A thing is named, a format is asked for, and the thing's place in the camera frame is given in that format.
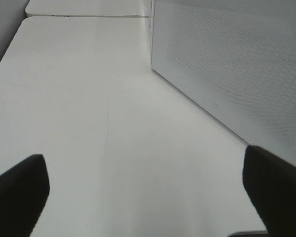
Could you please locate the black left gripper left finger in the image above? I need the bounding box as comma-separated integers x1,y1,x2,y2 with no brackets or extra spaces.
0,155,50,237

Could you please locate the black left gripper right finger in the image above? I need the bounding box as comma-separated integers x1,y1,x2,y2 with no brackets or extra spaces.
242,146,296,237

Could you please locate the white microwave door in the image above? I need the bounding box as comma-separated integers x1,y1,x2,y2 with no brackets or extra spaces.
151,0,296,166

